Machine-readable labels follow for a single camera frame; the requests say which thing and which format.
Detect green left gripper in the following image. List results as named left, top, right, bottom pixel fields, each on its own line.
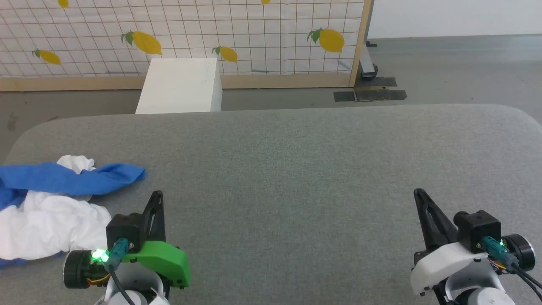
left=122, top=190, right=191, bottom=290

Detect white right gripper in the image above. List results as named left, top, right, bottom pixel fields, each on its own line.
left=409, top=188, right=488, bottom=296

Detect blue and white shirt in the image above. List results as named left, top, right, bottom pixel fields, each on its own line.
left=0, top=155, right=146, bottom=268

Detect white rectangular box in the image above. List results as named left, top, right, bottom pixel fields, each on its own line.
left=135, top=58, right=223, bottom=115

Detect long black floor tape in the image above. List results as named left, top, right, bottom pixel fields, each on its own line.
left=334, top=89, right=408, bottom=103

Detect grey upholstered sofa cushion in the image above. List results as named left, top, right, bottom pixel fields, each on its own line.
left=0, top=104, right=542, bottom=305

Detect short black floor tape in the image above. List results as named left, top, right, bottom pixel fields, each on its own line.
left=355, top=77, right=398, bottom=89

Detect metal partition foot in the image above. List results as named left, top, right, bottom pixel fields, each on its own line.
left=359, top=40, right=379, bottom=81

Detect lemon print partition screen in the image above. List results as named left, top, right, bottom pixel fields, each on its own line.
left=0, top=0, right=373, bottom=92

